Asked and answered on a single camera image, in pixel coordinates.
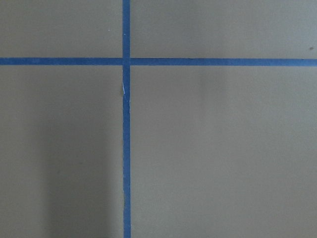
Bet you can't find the brown paper table cover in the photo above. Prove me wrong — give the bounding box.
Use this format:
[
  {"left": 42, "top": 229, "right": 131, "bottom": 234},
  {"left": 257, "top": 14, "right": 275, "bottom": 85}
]
[{"left": 0, "top": 0, "right": 317, "bottom": 238}]

